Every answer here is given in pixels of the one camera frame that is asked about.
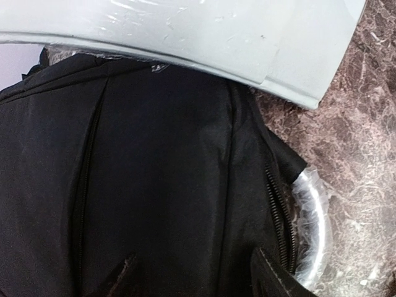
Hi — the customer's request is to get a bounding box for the black student backpack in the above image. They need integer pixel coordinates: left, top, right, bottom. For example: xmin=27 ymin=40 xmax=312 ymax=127
xmin=1 ymin=54 xmax=311 ymax=296

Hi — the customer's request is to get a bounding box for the grey notebook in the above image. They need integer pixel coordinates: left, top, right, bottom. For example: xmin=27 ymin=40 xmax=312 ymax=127
xmin=1 ymin=0 xmax=366 ymax=110

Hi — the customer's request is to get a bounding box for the clear plastic wrapped ring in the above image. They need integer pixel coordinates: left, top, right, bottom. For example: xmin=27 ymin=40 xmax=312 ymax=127
xmin=290 ymin=166 xmax=334 ymax=288

